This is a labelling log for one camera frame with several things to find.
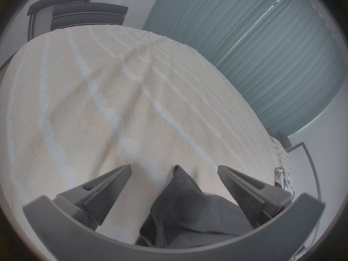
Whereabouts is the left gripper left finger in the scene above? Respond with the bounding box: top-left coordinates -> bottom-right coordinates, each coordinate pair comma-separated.
53,164 -> 132,231

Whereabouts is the black T-shirt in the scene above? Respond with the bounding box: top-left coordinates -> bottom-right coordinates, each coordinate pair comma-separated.
134,165 -> 254,248

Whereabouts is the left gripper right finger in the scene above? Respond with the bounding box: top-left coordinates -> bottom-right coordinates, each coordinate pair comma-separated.
217,165 -> 293,229

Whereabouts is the black chest of drawers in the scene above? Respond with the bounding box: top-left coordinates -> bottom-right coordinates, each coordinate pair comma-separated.
50,2 -> 129,32

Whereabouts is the bed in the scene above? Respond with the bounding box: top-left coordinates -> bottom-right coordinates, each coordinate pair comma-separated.
0,23 -> 322,247

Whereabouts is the blue-green curtain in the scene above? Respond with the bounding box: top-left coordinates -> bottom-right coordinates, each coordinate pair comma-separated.
216,0 -> 348,136
142,0 -> 293,66

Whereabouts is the grey bedside table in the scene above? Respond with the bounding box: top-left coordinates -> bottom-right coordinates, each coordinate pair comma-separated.
266,128 -> 290,149

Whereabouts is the white printed pillow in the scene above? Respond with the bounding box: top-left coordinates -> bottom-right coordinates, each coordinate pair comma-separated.
269,136 -> 290,173

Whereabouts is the pile of clothes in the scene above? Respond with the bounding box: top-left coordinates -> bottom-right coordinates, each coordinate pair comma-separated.
273,166 -> 295,198

